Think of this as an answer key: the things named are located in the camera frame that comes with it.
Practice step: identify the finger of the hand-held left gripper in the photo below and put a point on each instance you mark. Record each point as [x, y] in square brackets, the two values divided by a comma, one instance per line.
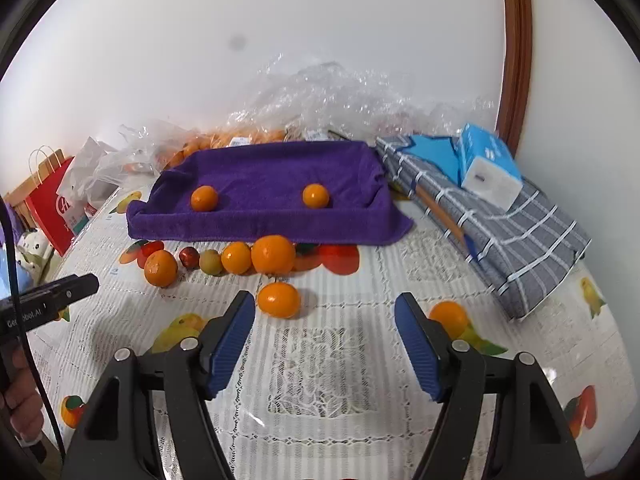
[75, 287]

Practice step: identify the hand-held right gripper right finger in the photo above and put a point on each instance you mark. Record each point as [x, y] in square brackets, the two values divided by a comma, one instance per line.
[417, 355]

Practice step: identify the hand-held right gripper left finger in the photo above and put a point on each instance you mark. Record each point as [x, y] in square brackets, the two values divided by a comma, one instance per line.
[232, 345]

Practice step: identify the person's left hand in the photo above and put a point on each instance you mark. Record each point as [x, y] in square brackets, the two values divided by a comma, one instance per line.
[20, 395]

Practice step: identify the white plush toy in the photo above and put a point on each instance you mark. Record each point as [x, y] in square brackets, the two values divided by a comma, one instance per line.
[27, 255]

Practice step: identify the red paper bag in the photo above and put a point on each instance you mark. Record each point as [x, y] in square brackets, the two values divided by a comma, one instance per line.
[50, 210]

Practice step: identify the small green fruit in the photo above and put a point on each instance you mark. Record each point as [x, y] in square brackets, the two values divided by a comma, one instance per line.
[210, 261]

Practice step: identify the fruit print lace tablecloth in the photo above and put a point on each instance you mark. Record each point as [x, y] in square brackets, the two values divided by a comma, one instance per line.
[320, 360]

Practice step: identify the small red fruit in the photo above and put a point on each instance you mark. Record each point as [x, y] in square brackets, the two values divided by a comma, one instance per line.
[189, 257]

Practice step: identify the large orange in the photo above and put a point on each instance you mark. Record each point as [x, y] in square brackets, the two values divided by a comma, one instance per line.
[272, 254]

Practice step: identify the wooden furniture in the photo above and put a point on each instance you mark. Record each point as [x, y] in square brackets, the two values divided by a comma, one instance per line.
[15, 197]

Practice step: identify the white plastic bag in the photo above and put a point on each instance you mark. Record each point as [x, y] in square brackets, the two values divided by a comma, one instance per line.
[85, 170]

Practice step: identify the wooden stick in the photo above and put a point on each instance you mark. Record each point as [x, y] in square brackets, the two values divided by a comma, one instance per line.
[440, 212]

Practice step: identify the small orange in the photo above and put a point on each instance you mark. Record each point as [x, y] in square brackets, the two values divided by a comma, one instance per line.
[204, 198]
[315, 196]

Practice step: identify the grey plaid folded cloth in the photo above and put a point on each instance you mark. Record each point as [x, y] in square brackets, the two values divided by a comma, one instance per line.
[525, 240]

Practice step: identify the purple towel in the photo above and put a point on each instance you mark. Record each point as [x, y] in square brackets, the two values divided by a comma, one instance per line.
[280, 170]

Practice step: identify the clear plastic bag of oranges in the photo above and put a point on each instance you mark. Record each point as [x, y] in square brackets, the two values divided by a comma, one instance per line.
[200, 142]

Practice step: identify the blue tissue pack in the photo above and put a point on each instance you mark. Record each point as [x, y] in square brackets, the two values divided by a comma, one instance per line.
[487, 170]

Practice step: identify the blue paper sheet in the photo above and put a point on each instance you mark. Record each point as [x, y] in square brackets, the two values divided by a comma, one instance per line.
[432, 155]

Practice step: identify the crumpled clear plastic wrap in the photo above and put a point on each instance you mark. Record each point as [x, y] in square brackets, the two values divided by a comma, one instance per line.
[340, 95]

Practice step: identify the brown wooden door frame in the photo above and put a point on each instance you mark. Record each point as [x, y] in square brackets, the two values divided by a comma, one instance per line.
[517, 60]

